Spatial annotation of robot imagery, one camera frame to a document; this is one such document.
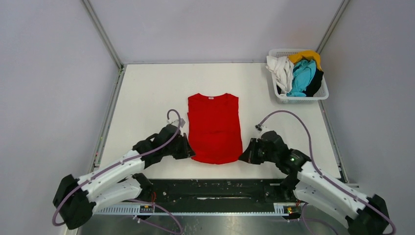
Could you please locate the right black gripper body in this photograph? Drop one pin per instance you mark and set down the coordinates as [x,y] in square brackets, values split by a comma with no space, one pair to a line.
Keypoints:
[258,153]

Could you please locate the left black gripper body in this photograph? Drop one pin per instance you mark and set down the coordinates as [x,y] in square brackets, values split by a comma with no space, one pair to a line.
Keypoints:
[179,150]

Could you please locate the red t-shirt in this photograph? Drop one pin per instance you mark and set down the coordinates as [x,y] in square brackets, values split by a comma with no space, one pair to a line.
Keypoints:
[214,128]

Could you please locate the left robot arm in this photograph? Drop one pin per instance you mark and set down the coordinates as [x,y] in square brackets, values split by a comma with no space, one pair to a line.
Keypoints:
[77,199]

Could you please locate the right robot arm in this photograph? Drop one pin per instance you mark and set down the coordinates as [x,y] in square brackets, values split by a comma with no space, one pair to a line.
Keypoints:
[360,214]

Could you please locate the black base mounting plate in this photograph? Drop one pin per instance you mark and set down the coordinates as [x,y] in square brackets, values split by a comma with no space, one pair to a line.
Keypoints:
[217,195]

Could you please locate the white plastic laundry basket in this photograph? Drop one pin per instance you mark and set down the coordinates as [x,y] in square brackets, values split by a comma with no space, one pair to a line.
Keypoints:
[321,94]

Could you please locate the white t-shirt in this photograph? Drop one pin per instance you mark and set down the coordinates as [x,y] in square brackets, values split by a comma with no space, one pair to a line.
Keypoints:
[281,69]

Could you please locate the black t-shirt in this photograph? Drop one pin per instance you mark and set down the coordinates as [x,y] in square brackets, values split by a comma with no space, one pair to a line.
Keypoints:
[315,84]

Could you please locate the teal t-shirt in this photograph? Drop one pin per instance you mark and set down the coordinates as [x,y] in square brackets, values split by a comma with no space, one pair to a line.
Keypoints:
[303,73]

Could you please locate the yellow t-shirt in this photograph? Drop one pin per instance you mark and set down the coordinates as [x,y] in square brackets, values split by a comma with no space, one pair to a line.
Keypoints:
[306,55]

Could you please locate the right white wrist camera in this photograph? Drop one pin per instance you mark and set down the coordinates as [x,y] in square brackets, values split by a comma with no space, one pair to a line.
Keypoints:
[262,129]

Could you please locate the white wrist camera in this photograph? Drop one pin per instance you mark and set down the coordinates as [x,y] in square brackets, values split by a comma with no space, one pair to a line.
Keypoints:
[262,129]
[179,123]

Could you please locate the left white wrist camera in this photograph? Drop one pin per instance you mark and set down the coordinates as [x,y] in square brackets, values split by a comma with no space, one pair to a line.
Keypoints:
[179,123]

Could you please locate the aluminium frame rail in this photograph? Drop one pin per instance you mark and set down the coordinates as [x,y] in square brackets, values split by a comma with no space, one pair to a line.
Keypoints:
[138,207]

